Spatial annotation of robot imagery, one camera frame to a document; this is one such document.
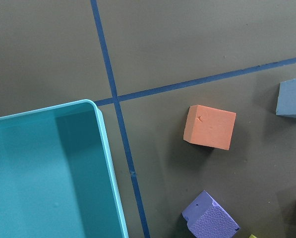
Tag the orange foam block left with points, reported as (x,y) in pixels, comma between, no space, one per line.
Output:
(209,127)

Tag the purple foam block left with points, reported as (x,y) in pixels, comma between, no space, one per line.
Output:
(208,219)

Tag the teal plastic bin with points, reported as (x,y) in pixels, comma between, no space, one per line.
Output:
(57,177)

